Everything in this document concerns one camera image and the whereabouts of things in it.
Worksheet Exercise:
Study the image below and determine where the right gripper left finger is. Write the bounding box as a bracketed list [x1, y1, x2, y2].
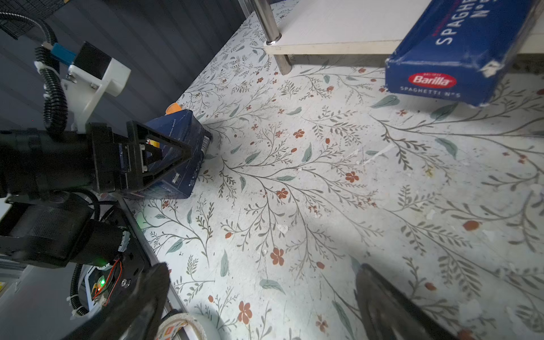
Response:
[65, 263, 170, 339]

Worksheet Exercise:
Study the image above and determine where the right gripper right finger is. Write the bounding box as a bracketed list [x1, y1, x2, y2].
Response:
[355, 263, 456, 340]

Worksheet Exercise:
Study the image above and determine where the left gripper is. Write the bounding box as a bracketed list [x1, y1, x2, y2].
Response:
[1, 121, 193, 198]

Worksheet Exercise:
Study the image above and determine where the blue Barilla spaghetti box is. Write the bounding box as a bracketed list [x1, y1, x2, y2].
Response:
[385, 1, 543, 107]

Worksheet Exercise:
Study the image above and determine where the blue Barilla pasta box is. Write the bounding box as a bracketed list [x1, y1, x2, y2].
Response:
[125, 109, 213, 199]

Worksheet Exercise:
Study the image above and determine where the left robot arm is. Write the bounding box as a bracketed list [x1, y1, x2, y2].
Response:
[1, 11, 195, 317]

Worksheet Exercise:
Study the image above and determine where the white two-tier shelf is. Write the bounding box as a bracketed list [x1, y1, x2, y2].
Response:
[250, 0, 544, 76]

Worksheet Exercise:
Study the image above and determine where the orange tape roll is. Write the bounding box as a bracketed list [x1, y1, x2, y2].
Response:
[165, 102, 184, 116]

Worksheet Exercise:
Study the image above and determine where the floral table mat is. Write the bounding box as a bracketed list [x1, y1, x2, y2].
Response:
[129, 16, 543, 339]

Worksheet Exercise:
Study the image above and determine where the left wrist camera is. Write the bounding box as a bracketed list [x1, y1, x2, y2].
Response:
[34, 42, 131, 135]

